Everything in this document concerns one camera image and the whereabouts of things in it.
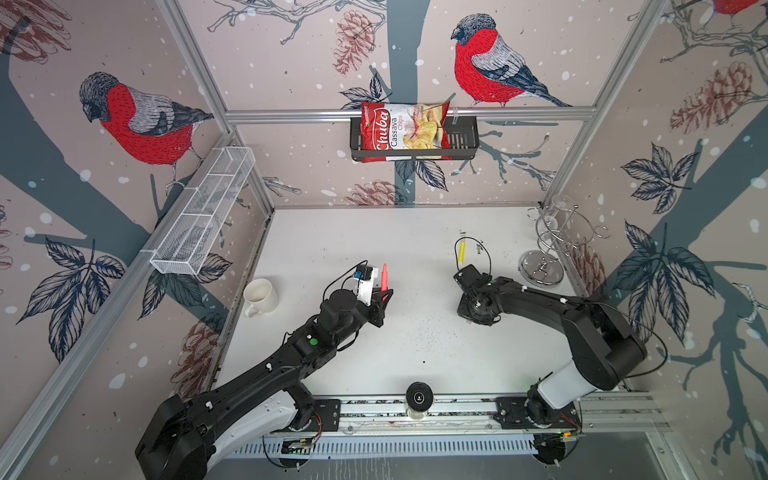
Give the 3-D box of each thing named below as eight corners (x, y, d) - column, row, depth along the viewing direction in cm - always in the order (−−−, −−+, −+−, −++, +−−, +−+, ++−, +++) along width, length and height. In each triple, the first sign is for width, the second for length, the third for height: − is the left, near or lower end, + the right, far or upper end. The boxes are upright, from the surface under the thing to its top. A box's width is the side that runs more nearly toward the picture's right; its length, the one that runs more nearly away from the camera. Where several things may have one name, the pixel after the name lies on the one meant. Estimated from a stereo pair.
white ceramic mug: (247, 322, 91) (236, 310, 84) (258, 291, 98) (248, 278, 91) (273, 322, 91) (264, 310, 84) (281, 291, 98) (273, 278, 91)
